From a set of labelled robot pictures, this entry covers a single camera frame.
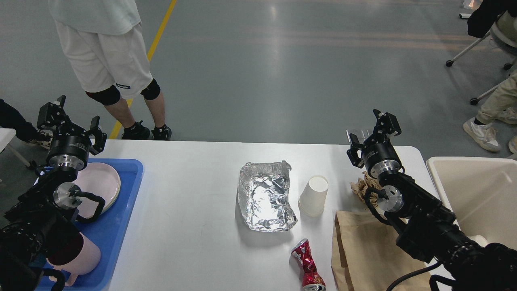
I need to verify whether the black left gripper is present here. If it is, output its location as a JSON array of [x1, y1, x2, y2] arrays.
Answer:
[[37, 95, 107, 171]]

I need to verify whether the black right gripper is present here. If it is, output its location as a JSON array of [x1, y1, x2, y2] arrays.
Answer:
[[347, 109, 403, 178]]

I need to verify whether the brown paper ball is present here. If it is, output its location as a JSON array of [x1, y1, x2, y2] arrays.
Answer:
[[350, 171, 382, 201]]

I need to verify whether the pink plate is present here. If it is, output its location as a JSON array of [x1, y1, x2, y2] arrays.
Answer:
[[73, 162, 121, 213]]

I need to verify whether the white paper cup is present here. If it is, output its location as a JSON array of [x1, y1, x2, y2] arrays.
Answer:
[[298, 175, 329, 217]]

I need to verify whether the brown paper bag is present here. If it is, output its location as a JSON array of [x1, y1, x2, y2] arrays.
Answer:
[[331, 211, 425, 291]]

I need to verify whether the aluminium foil tray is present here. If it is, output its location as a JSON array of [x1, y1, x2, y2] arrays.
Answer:
[[237, 160, 298, 233]]

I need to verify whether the pink mug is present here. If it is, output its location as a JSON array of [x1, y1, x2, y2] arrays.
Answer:
[[46, 232, 101, 286]]

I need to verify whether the crushed red soda can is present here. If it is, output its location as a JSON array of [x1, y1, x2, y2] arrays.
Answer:
[[290, 238, 326, 291]]

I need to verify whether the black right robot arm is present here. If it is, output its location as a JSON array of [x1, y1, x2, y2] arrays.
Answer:
[[347, 109, 517, 291]]

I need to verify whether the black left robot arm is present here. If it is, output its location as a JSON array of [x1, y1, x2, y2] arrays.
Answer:
[[1, 95, 107, 291]]

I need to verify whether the clear plastic piece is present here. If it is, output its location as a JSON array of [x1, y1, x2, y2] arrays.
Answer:
[[347, 129, 372, 143]]

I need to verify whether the black and white sneaker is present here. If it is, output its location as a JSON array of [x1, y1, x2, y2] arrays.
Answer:
[[0, 99, 53, 150]]

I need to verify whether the person in white shorts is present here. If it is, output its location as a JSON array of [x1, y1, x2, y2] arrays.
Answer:
[[48, 0, 172, 141]]

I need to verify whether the blue plastic tray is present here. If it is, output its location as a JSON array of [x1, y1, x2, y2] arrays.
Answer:
[[28, 158, 144, 290]]

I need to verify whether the beige plastic bin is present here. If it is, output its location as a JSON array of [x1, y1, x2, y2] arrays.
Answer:
[[427, 157, 517, 249]]

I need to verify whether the person in beige trousers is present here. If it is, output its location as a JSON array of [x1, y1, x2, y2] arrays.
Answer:
[[463, 71, 517, 152]]

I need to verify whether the white office chair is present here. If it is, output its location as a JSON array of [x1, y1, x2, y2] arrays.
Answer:
[[445, 0, 516, 105]]

